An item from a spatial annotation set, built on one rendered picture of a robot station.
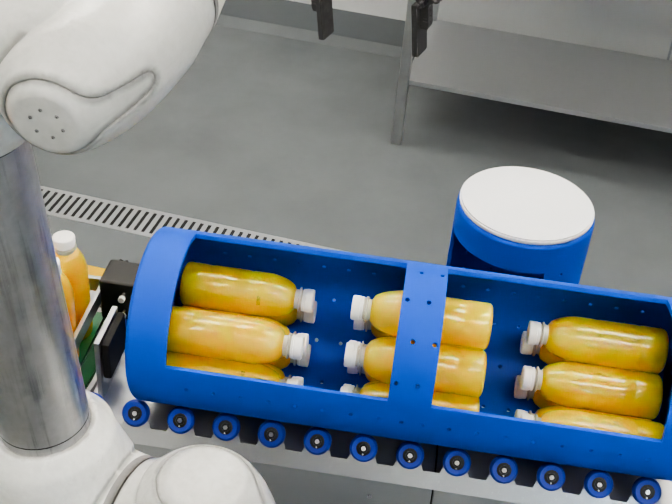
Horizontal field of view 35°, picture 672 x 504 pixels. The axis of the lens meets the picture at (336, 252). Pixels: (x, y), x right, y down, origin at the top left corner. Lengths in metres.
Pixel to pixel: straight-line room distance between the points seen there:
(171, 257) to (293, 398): 0.28
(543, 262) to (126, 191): 2.22
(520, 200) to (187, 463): 1.21
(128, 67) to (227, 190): 3.24
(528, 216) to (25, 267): 1.33
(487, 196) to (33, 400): 1.29
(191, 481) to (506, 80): 3.38
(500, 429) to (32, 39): 1.03
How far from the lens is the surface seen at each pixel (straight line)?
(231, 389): 1.63
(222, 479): 1.16
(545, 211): 2.19
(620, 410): 1.74
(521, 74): 4.44
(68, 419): 1.18
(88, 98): 0.79
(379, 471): 1.75
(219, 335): 1.64
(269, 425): 1.73
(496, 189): 2.23
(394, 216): 3.95
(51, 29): 0.80
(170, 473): 1.17
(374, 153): 4.31
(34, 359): 1.10
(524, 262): 2.13
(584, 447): 1.64
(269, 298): 1.71
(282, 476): 1.77
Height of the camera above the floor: 2.22
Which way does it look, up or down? 36 degrees down
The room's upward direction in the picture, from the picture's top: 5 degrees clockwise
